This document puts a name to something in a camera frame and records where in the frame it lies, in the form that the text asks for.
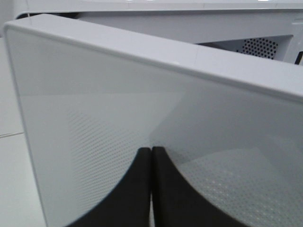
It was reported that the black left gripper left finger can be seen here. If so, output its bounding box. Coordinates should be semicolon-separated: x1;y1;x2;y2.
71;147;152;227

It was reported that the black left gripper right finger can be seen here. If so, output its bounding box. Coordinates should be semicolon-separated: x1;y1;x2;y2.
151;147;237;227

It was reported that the white microwave door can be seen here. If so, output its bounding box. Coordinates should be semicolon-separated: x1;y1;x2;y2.
3;14;303;227

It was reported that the white microwave oven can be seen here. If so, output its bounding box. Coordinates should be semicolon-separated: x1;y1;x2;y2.
12;0;303;65

